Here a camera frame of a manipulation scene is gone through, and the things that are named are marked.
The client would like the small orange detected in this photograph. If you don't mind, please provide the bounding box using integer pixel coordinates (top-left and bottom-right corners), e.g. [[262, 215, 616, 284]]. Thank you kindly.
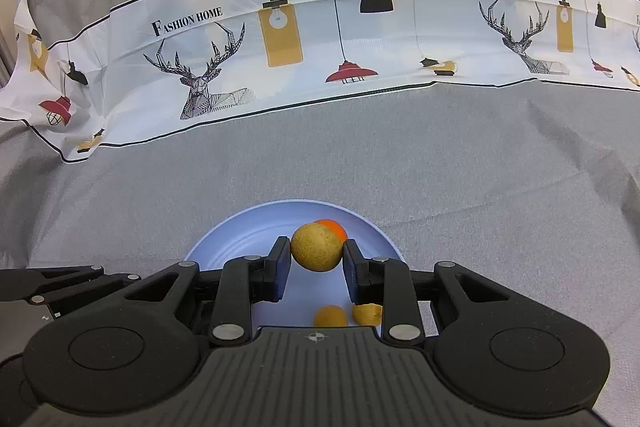
[[314, 218, 348, 244]]

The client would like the white deer print cloth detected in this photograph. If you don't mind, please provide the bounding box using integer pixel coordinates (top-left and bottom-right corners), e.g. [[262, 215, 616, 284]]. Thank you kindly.
[[0, 0, 640, 165]]

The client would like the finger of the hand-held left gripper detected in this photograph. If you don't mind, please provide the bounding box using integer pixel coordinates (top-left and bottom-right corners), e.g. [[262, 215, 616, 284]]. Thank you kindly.
[[0, 264, 146, 315]]

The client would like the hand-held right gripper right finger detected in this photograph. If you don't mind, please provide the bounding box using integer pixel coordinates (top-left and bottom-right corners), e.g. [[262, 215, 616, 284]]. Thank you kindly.
[[342, 239, 512, 349]]

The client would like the yellow-green round fruit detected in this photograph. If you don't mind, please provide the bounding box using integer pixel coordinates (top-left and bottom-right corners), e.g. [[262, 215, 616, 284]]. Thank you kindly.
[[313, 305, 349, 328], [290, 223, 345, 273]]

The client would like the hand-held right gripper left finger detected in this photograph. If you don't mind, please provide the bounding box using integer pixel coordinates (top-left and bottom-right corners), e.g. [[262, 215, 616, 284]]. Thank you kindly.
[[125, 235, 292, 348]]

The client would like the light blue plate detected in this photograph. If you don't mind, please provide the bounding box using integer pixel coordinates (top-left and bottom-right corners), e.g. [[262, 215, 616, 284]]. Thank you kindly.
[[184, 200, 405, 338]]

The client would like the small yellow round fruit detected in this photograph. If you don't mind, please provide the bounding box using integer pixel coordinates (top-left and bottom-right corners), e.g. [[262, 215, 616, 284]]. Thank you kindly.
[[351, 302, 383, 326]]

